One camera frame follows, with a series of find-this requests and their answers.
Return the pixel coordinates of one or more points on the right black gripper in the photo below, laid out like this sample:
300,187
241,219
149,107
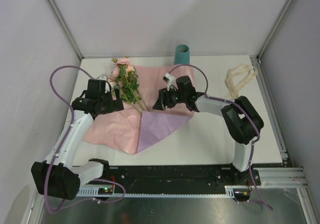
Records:
164,95

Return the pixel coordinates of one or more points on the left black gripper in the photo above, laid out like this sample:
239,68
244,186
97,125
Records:
115,105

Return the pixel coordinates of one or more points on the purple wrapping paper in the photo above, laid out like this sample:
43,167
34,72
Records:
130,131

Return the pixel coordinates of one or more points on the pink flower bouquet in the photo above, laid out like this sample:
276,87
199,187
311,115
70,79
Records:
124,76

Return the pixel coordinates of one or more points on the beige ribbon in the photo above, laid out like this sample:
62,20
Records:
237,78

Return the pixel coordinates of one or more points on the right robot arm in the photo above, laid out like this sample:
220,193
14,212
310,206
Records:
243,122

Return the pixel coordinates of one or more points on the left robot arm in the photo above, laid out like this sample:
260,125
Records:
56,176

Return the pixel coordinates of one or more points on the teal conical vase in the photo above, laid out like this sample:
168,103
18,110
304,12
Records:
182,55

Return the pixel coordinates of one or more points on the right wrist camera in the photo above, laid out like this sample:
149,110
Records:
170,80

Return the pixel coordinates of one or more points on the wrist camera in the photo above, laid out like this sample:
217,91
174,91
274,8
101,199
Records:
104,77
170,80

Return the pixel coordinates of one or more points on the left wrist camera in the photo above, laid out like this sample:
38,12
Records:
104,77

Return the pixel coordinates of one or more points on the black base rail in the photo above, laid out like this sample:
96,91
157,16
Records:
179,179

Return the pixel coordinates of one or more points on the right aluminium table rail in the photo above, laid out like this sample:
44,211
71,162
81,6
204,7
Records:
270,107

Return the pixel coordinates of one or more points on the left aluminium frame post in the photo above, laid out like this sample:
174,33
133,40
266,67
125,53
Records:
64,27

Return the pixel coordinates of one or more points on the aluminium frame post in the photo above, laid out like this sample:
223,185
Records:
64,27
281,17

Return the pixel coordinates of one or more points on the right aluminium frame post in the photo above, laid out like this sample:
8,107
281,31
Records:
281,17

